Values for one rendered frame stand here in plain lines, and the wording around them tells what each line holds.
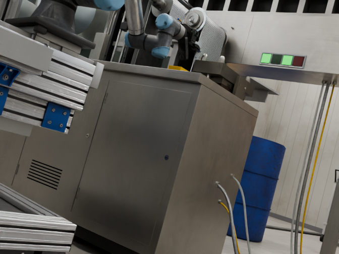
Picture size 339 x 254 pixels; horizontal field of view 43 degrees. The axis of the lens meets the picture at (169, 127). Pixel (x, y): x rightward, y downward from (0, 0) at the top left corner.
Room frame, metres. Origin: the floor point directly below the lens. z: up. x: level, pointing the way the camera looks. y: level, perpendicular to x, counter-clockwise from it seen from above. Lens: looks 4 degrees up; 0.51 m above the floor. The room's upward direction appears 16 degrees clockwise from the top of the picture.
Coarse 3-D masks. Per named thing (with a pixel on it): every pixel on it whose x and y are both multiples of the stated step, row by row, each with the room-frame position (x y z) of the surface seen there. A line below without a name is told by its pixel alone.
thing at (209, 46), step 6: (204, 36) 2.20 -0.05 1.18; (210, 36) 2.24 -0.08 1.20; (204, 42) 2.21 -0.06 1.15; (210, 42) 2.26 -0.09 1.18; (216, 42) 2.30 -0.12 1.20; (204, 48) 2.22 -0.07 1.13; (210, 48) 2.27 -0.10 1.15; (216, 48) 2.32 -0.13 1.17; (198, 54) 2.19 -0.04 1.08; (210, 54) 2.28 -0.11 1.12; (216, 54) 2.33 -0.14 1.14; (210, 60) 2.30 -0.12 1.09; (216, 60) 2.35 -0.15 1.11
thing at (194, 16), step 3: (189, 15) 2.20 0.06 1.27; (192, 15) 2.19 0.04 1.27; (195, 15) 2.17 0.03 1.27; (198, 15) 2.17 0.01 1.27; (186, 18) 2.21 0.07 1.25; (189, 18) 2.19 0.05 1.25; (192, 18) 2.18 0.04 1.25; (195, 18) 2.17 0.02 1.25; (198, 18) 2.17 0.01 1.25; (186, 21) 2.20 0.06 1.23; (189, 21) 2.19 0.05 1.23; (195, 21) 2.17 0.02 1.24; (198, 21) 2.17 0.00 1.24; (189, 24) 2.19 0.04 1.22; (192, 24) 2.18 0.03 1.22; (195, 24) 2.18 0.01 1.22
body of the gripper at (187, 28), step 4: (184, 24) 2.02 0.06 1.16; (188, 28) 2.05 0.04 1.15; (188, 32) 2.05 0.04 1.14; (192, 32) 2.06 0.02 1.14; (184, 36) 2.01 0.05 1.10; (188, 36) 2.07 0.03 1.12; (192, 36) 2.06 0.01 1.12; (196, 36) 2.10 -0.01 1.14; (180, 40) 2.03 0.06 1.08; (188, 40) 2.06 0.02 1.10; (192, 40) 2.07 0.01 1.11; (188, 44) 2.07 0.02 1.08
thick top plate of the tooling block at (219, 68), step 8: (200, 64) 2.09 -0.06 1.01; (208, 64) 2.07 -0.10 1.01; (216, 64) 2.04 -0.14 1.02; (224, 64) 2.04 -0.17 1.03; (200, 72) 2.09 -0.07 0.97; (208, 72) 2.06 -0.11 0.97; (216, 72) 2.03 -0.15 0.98; (224, 72) 2.05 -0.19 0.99; (232, 72) 2.11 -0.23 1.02; (232, 80) 2.13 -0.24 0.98; (248, 88) 2.29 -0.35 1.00
